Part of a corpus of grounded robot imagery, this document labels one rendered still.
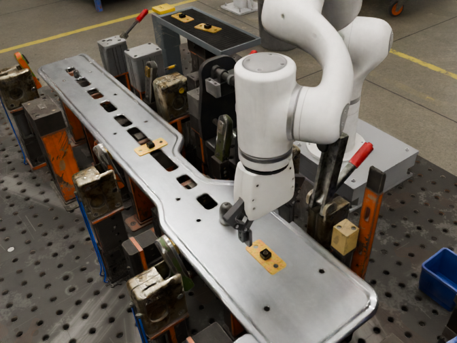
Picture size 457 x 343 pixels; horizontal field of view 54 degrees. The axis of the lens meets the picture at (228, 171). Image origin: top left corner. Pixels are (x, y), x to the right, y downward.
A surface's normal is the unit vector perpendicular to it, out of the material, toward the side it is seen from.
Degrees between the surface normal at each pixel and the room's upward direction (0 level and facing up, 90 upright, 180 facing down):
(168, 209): 0
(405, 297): 0
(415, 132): 0
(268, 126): 91
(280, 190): 92
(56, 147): 90
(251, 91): 91
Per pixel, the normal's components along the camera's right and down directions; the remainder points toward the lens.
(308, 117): -0.34, 0.16
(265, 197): 0.51, 0.55
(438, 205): -0.05, -0.78
